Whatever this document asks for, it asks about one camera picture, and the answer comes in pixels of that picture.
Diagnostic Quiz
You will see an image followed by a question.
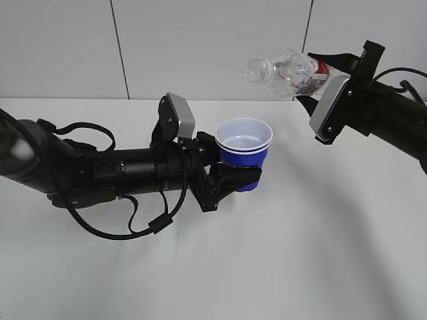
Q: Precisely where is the black right camera cable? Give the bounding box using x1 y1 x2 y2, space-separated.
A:
370 67 427 104

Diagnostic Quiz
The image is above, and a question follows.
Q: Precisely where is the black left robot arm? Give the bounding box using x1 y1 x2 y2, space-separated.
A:
1 105 262 212

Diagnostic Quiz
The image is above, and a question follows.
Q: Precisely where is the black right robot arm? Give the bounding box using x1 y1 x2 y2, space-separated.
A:
298 41 426 169

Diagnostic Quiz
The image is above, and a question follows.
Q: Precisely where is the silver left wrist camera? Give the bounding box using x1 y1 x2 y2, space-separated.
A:
158 92 195 141

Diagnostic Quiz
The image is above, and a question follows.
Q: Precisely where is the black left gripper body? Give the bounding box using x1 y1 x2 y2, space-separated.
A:
178 137 220 212

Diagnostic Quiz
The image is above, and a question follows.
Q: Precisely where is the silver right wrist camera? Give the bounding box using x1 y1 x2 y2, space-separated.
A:
309 75 350 144

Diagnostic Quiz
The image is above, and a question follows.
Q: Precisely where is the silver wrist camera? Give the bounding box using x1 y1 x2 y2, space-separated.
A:
309 75 350 144
158 92 195 141

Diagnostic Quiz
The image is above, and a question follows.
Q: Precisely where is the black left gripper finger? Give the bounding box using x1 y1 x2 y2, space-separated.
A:
196 131 221 165
207 163 262 200

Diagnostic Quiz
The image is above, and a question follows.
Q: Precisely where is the clear Wahaha water bottle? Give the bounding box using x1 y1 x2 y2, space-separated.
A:
246 49 344 98

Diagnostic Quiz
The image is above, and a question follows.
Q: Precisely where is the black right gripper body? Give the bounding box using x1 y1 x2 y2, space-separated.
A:
347 40 385 127

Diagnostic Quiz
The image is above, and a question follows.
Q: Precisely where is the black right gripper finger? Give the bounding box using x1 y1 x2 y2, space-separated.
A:
308 53 360 71
296 95 318 117

